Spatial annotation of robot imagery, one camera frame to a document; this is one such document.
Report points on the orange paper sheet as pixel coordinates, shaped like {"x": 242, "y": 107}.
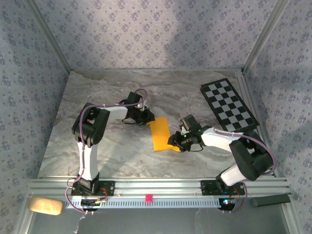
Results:
{"x": 159, "y": 134}

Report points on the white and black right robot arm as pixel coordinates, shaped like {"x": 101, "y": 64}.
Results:
{"x": 217, "y": 140}

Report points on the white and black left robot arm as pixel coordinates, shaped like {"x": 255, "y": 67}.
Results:
{"x": 89, "y": 165}

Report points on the black and grey checkerboard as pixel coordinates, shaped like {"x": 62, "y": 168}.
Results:
{"x": 226, "y": 102}

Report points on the pink cube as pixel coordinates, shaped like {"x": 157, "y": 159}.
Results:
{"x": 149, "y": 198}

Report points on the dark flat bar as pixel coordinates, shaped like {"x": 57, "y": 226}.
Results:
{"x": 270, "y": 200}

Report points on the beige sponge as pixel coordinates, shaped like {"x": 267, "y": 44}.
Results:
{"x": 45, "y": 206}

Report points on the long aluminium mounting rail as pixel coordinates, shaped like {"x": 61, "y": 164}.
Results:
{"x": 158, "y": 186}

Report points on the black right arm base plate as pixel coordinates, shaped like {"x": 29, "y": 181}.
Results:
{"x": 207, "y": 187}

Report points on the aluminium side rail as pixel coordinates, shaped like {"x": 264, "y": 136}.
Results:
{"x": 245, "y": 92}

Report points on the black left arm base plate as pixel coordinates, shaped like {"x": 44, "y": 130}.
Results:
{"x": 107, "y": 187}

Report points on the aluminium frame post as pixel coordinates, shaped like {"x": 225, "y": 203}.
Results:
{"x": 292, "y": 219}
{"x": 22, "y": 224}
{"x": 52, "y": 39}
{"x": 263, "y": 36}

